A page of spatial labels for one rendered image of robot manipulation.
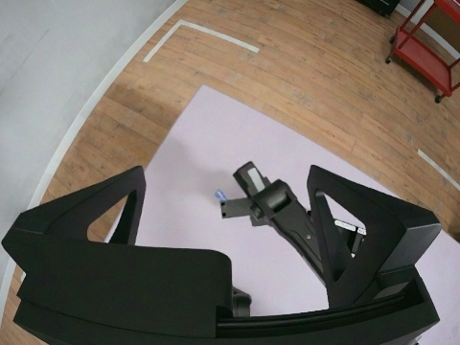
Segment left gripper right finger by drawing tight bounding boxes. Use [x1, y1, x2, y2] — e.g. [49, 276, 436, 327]
[307, 165, 442, 309]

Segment black bin rack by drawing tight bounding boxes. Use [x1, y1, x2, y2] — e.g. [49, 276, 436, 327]
[334, 218, 366, 254]

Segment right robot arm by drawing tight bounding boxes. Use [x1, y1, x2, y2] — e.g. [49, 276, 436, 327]
[220, 161, 326, 288]

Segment white and blue eraser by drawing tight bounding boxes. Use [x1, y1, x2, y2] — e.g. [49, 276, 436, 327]
[214, 189, 228, 201]

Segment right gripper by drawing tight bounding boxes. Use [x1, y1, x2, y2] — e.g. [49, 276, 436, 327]
[250, 219, 267, 227]

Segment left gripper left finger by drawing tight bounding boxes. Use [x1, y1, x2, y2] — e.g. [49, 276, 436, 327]
[11, 165, 147, 245]

